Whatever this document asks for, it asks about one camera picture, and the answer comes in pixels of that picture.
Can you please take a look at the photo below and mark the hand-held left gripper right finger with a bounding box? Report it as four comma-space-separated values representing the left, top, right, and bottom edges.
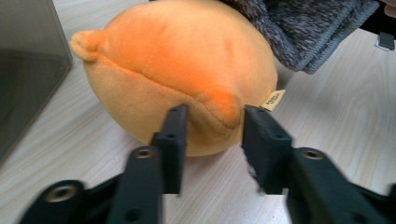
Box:
242, 105, 294, 196

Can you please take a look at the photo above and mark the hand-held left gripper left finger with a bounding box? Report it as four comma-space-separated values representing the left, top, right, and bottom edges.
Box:
150, 104, 190, 196

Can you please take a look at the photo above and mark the grey fluffy towel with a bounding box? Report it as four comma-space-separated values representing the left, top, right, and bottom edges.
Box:
220, 0, 381, 75

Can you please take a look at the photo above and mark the orange plush toy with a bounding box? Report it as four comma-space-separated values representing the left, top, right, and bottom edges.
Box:
68, 0, 287, 158

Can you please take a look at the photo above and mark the grey metal box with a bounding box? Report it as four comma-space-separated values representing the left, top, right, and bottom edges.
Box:
0, 0, 74, 166

